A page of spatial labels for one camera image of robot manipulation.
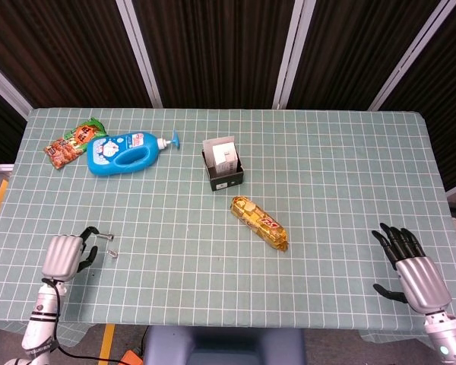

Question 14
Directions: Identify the silver black-fingered left robot hand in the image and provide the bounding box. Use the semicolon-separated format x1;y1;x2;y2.
40;225;100;283

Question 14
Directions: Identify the gold cracker packet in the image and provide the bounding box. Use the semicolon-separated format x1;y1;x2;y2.
230;195;290;252

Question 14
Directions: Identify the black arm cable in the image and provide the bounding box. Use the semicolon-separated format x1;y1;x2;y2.
40;278;125;362

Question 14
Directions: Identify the white partition frame post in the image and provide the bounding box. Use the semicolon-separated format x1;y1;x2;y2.
367;0;456;112
271;0;309;110
0;55;37;122
115;0;164;110

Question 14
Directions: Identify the orange floor object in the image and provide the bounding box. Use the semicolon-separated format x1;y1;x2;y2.
117;349;145;365

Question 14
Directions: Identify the silver black-fingered right robot hand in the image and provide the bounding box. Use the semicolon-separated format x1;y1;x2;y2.
371;222;452;315

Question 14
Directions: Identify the dark slatted partition panel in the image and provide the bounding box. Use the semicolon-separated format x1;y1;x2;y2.
287;0;442;111
379;0;456;193
0;0;154;110
131;0;298;110
0;81;27;164

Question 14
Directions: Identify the small white barcode carton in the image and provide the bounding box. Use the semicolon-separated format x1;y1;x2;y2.
211;141;239;174

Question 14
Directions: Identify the white carton in box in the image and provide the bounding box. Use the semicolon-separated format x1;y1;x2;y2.
202;135;235;168

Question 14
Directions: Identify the blue pump detergent bottle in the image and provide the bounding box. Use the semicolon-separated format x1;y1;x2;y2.
86;130;182;178

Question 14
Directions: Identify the orange green snack packet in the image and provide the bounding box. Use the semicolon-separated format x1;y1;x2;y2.
43;116;108;171

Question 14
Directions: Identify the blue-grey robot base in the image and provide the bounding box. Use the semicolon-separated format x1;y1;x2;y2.
142;325;307;365

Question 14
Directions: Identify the black open cardboard box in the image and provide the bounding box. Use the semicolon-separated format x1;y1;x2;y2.
201;148;245;192

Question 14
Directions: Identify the green checked tablecloth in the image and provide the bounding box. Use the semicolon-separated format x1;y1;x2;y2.
0;107;456;348

